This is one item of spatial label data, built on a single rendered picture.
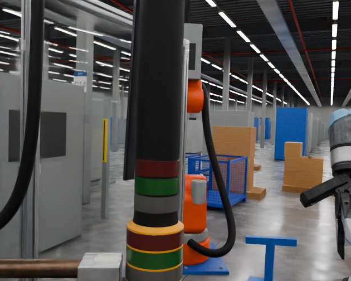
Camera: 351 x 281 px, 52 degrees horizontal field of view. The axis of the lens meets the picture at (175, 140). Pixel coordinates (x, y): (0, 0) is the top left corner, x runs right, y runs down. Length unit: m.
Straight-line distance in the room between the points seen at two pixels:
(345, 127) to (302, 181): 8.55
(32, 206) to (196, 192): 3.13
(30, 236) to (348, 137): 0.88
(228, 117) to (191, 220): 7.01
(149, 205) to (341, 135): 0.74
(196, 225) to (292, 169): 5.61
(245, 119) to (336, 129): 9.83
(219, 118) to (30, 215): 10.06
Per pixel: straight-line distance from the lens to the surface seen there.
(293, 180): 9.55
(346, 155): 0.93
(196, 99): 4.20
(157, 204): 0.26
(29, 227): 1.11
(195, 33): 4.21
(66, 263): 0.29
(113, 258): 0.28
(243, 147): 8.21
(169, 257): 0.27
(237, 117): 10.82
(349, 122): 0.97
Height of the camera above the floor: 1.66
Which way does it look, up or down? 3 degrees down
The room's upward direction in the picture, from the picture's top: 2 degrees clockwise
